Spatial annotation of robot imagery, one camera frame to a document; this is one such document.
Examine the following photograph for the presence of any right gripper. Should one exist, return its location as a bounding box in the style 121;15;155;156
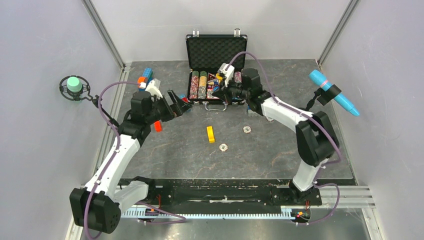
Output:
212;74;250;104

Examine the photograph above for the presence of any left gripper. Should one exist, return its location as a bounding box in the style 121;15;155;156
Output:
145;89;192;125

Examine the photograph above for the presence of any black poker chip case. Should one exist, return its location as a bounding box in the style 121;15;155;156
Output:
185;28;248;112

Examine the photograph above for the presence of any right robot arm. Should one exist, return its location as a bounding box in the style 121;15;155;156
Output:
213;63;341;204

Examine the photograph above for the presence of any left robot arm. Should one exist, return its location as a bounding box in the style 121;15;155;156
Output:
69;90;192;234

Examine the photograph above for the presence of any red blue lego block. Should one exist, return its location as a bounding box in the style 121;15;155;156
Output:
179;94;192;112

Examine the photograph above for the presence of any orange block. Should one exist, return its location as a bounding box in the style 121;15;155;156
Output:
154;120;163;133

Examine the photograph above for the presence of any blue grey lego block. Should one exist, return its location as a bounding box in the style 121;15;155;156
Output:
246;107;257;117

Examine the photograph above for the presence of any red 100 poker chip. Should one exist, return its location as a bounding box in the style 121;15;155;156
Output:
242;126;252;134

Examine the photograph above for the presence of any blue orange toy car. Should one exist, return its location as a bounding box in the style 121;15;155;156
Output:
137;67;153;91

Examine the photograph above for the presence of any yellow arch block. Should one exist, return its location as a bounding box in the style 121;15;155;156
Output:
206;126;215;144

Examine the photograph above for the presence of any blue microphone on stand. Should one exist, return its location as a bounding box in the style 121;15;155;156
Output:
305;69;360;117

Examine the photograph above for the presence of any green microphone on stand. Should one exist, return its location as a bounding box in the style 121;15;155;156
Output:
59;75;99;108

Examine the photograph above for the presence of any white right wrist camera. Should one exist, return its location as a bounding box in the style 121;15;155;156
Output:
217;63;235;87

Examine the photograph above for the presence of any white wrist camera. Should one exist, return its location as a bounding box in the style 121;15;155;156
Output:
138;78;163;99
217;63;235;87

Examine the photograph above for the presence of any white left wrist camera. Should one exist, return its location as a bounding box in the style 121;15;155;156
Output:
138;78;163;99

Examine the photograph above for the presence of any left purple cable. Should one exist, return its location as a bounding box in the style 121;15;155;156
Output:
82;81;187;240

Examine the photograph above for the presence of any purple cable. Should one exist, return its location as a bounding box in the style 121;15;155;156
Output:
82;81;187;240
228;51;343;226

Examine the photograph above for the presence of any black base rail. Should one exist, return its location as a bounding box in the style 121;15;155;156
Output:
143;178;323;214

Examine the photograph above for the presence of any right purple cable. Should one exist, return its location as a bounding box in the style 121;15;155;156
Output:
228;51;343;226

